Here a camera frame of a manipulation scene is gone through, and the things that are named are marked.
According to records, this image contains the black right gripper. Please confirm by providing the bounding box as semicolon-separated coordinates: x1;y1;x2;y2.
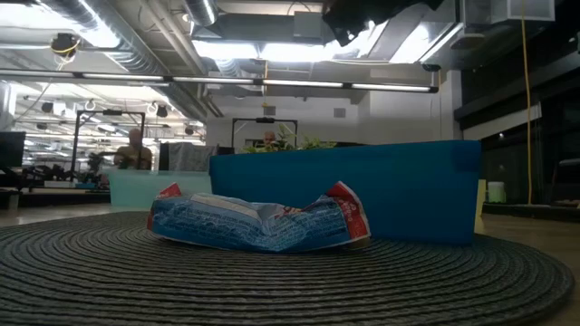
322;0;380;47

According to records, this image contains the blue red granola bar wrapper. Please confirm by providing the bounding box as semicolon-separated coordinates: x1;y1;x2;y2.
146;180;372;254

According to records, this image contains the grey ceiling unit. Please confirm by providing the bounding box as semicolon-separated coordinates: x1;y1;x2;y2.
293;11;328;40

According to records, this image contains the small green potted plant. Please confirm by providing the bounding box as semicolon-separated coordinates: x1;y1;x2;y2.
239;124;339;154

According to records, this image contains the long ceiling light bar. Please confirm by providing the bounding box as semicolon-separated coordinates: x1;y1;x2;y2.
0;68;440;94

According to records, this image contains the dark blue plastic bin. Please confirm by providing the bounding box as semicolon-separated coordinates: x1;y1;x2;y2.
208;139;483;247

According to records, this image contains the grey cover sheet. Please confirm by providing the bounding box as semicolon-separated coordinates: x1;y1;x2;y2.
158;141;218;172

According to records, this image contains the white cylindrical container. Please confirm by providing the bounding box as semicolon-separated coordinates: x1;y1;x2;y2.
488;180;508;204

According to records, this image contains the teal plastic bin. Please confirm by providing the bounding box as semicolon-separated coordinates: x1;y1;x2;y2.
102;168;213;209

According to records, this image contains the grey round woven placemat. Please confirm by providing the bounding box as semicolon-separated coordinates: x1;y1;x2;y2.
0;210;575;326

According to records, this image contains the background workbench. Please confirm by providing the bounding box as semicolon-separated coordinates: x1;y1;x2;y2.
0;178;111;207

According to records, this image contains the black computer monitor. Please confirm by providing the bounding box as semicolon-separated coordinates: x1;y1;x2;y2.
0;130;27;168

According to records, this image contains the black background rig frame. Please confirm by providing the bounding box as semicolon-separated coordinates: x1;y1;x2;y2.
230;117;299;149
71;110;147;182

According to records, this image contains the small silver spiral duct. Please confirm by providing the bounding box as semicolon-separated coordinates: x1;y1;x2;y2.
183;0;218;27

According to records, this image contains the large silver spiral duct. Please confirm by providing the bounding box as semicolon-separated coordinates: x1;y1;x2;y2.
40;0;209;120

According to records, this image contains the black ceiling cable reel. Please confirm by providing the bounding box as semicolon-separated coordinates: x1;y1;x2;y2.
49;32;82;58

